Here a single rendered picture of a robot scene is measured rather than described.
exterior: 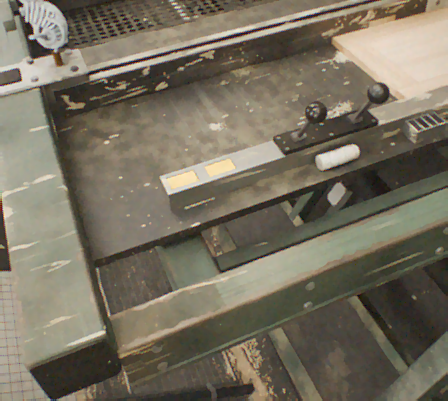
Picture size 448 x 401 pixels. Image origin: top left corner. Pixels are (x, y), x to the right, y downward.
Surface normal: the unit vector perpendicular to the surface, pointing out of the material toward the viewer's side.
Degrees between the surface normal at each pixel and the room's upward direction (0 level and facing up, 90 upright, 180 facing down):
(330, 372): 0
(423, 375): 0
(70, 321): 57
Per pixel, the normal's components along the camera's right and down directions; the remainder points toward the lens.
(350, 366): -0.80, -0.12
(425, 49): -0.05, -0.71
